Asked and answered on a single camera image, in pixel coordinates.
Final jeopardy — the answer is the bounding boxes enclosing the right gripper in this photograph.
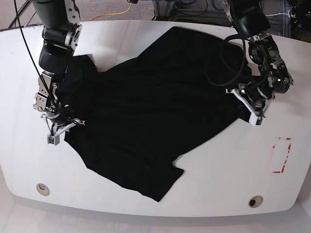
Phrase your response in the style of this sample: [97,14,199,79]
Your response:
[42,113,85,138]

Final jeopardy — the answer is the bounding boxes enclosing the yellow cable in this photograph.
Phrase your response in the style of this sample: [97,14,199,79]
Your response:
[89,2,133,22]

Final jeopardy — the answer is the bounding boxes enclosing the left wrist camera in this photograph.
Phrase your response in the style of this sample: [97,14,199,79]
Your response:
[249,114,265,126]

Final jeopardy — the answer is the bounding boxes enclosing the table cable grommet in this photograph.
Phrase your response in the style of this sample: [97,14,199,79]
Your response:
[248,196,263,208]
[36,183,50,196]

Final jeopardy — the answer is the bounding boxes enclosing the right table cable grommet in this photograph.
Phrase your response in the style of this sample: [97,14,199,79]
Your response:
[248,196,263,208]

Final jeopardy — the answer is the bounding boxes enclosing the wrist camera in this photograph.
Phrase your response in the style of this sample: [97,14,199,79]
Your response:
[47,135,60,146]
[249,114,265,126]

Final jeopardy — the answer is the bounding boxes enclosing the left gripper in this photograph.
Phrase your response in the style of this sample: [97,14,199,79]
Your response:
[225,83,275,119]

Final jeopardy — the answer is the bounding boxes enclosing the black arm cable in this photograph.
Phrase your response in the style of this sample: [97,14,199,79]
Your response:
[205,33,251,87]

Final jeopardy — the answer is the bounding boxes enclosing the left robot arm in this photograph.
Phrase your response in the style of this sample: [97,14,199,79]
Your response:
[222,0,293,126]

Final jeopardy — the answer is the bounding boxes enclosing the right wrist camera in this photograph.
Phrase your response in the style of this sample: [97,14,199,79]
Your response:
[47,135,60,146]

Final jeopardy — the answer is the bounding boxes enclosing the red tape rectangle marking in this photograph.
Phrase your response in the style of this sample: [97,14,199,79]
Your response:
[269,137,292,174]

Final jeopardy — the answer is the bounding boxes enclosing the left table cable grommet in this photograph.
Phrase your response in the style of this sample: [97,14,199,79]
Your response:
[36,183,50,196]

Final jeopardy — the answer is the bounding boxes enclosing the black t-shirt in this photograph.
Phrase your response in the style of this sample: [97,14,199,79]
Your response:
[56,27,243,201]

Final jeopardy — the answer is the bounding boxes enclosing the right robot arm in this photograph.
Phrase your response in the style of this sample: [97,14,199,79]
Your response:
[33,0,83,145]

